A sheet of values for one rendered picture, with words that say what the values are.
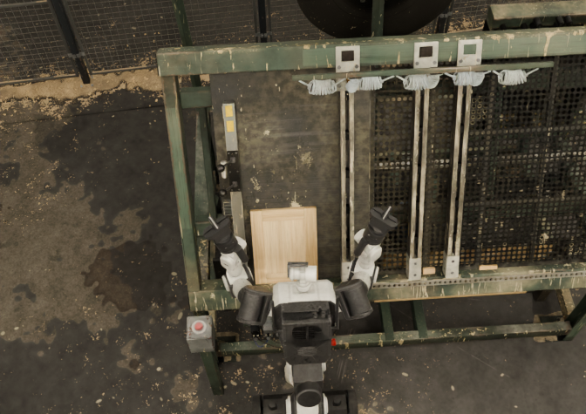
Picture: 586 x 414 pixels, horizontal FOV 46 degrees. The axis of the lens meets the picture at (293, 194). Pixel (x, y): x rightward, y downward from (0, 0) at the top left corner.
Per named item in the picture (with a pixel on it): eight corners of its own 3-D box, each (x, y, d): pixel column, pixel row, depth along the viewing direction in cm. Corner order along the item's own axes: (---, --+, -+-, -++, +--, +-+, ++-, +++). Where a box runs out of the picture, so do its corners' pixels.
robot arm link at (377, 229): (393, 232, 281) (383, 248, 290) (402, 217, 288) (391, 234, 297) (366, 215, 283) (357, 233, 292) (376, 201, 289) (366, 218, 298)
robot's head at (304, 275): (316, 288, 290) (316, 272, 285) (291, 288, 291) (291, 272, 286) (316, 278, 296) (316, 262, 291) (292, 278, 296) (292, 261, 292)
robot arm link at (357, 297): (373, 301, 304) (370, 311, 291) (354, 307, 306) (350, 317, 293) (364, 276, 303) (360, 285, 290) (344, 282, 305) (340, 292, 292)
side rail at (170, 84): (189, 280, 352) (187, 292, 342) (163, 66, 304) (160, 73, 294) (201, 279, 352) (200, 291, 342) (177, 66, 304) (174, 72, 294)
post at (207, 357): (213, 395, 405) (197, 347, 342) (213, 384, 408) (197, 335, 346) (223, 394, 405) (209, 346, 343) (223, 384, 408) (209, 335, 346)
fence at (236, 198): (239, 283, 347) (238, 288, 343) (222, 100, 306) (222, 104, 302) (248, 282, 347) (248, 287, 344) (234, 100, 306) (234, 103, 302)
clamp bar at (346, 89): (337, 277, 348) (342, 304, 326) (332, 41, 296) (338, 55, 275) (357, 275, 348) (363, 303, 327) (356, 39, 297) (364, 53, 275)
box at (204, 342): (191, 353, 341) (186, 339, 326) (191, 330, 347) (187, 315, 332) (215, 352, 341) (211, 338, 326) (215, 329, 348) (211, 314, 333)
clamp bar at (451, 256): (438, 270, 349) (450, 297, 328) (452, 34, 298) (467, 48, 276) (458, 269, 350) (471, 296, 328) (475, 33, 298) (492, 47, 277)
